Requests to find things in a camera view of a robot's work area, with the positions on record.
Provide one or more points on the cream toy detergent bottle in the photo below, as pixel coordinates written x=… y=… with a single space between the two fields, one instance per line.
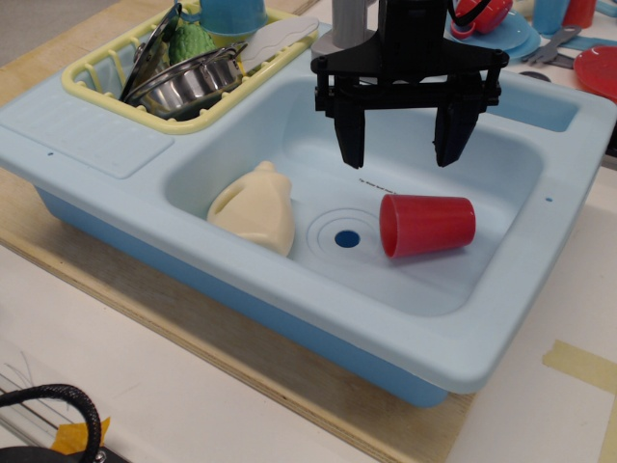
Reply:
x=257 y=207

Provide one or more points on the red toy teacup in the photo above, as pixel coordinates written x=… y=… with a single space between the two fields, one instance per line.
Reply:
x=468 y=17

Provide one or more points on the red cup at back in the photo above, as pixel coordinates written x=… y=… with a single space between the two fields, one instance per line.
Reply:
x=580 y=13

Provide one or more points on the orange tape piece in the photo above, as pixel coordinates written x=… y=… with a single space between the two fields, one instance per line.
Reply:
x=71 y=438

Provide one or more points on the red plastic cup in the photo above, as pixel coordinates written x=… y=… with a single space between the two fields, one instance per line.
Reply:
x=412 y=225

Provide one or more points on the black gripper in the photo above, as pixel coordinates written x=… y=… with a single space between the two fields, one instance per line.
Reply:
x=408 y=63

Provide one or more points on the blue plastic plate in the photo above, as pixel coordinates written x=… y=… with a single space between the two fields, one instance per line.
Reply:
x=513 y=35

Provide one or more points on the yellow masking tape strip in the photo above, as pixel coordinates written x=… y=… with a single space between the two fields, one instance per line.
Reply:
x=585 y=366

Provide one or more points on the yellow dish rack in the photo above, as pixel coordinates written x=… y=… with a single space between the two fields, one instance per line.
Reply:
x=98 y=78

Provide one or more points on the steel toy pot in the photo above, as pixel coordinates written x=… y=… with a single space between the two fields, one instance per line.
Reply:
x=183 y=90

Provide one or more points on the blue cup at back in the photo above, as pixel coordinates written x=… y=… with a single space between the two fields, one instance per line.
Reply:
x=548 y=15

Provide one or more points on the grey toy fork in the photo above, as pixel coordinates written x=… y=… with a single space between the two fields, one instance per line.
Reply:
x=549 y=52

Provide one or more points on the steel pot lid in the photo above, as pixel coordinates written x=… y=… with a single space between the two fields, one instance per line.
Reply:
x=149 y=58

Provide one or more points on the red plastic plate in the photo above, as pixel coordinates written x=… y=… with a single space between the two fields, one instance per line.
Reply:
x=595 y=70

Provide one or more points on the green toy vegetable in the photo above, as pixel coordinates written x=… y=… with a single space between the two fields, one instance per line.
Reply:
x=188 y=41

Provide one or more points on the light blue toy sink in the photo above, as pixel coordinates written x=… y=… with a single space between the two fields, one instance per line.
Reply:
x=419 y=327

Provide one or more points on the blue plastic cup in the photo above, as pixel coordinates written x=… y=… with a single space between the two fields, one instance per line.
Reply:
x=229 y=17

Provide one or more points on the grey toy faucet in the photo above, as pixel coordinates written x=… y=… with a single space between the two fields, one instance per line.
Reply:
x=349 y=27

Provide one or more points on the wooden base board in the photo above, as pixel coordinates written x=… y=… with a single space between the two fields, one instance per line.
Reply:
x=183 y=378

